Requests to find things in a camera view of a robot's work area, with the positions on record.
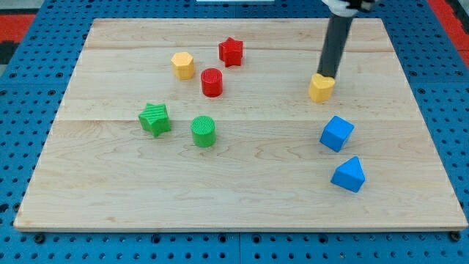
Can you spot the red cylinder block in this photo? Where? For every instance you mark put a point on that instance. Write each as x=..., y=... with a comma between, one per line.
x=212, y=82

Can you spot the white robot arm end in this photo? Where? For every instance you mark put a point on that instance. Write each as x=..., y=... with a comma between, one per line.
x=349, y=8

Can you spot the yellow heart block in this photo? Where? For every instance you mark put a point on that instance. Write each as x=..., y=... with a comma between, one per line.
x=321, y=88

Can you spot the wooden board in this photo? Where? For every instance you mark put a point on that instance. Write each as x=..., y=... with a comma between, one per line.
x=99, y=171

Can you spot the green cylinder block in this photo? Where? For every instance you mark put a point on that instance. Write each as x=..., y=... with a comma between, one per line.
x=203, y=131

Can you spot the green star block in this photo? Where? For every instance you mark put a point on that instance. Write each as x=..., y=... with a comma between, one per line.
x=155, y=119

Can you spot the red star block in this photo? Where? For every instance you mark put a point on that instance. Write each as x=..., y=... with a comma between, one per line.
x=231, y=52

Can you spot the yellow hexagon block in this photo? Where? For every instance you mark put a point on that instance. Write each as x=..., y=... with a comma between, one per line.
x=183, y=65

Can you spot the blue cube block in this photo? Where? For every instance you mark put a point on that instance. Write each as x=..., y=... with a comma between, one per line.
x=336, y=133

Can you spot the blue triangle block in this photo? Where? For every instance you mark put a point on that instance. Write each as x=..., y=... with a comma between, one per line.
x=349, y=175

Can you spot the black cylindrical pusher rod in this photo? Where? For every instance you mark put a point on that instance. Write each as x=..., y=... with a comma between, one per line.
x=333, y=47

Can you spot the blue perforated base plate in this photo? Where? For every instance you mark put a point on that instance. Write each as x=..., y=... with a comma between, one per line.
x=36, y=77

